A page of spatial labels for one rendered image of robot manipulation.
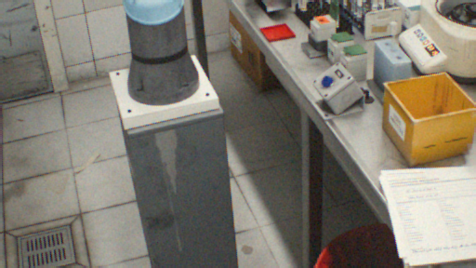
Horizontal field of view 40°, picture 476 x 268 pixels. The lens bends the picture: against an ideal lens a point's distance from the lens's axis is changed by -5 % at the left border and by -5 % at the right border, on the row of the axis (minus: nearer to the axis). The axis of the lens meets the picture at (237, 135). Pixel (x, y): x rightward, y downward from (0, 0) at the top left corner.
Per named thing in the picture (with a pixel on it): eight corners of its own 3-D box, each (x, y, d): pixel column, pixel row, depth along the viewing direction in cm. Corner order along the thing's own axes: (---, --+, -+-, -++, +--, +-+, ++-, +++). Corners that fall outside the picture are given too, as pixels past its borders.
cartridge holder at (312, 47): (300, 47, 156) (300, 34, 154) (336, 41, 158) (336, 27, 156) (310, 58, 152) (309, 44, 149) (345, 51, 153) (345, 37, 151)
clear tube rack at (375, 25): (330, 7, 173) (329, -18, 169) (363, 1, 175) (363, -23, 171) (364, 40, 157) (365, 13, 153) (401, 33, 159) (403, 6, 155)
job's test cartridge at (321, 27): (310, 42, 155) (310, 18, 151) (329, 38, 156) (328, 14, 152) (317, 49, 152) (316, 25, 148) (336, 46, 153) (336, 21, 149)
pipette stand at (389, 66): (365, 83, 141) (367, 42, 136) (396, 78, 142) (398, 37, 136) (383, 108, 133) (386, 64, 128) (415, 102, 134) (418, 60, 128)
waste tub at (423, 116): (380, 127, 128) (382, 83, 122) (441, 114, 130) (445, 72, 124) (409, 167, 117) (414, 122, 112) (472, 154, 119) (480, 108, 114)
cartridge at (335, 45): (327, 60, 150) (327, 34, 146) (346, 57, 151) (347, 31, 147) (335, 69, 147) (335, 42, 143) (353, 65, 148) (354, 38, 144)
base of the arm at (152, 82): (126, 109, 134) (119, 66, 128) (129, 72, 146) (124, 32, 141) (201, 101, 135) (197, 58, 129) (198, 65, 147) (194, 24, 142)
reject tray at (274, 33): (259, 31, 164) (259, 28, 164) (285, 25, 166) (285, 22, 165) (269, 42, 159) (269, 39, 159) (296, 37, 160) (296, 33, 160)
